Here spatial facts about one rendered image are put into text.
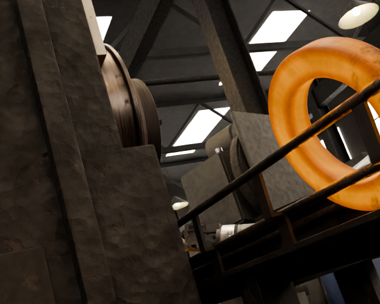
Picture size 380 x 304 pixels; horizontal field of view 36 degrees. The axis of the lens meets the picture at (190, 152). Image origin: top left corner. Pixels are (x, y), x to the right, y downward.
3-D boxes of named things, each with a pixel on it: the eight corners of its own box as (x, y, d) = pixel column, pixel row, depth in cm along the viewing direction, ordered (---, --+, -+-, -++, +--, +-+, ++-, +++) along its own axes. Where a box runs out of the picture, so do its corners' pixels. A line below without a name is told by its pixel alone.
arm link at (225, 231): (239, 254, 187) (234, 251, 178) (224, 254, 188) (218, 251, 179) (237, 226, 190) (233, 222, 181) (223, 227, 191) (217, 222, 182)
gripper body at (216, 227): (187, 227, 193) (223, 225, 190) (188, 253, 190) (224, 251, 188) (182, 224, 186) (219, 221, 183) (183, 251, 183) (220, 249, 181)
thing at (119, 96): (134, 187, 121) (82, 5, 137) (90, 250, 161) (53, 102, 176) (162, 183, 124) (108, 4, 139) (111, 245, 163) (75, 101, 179)
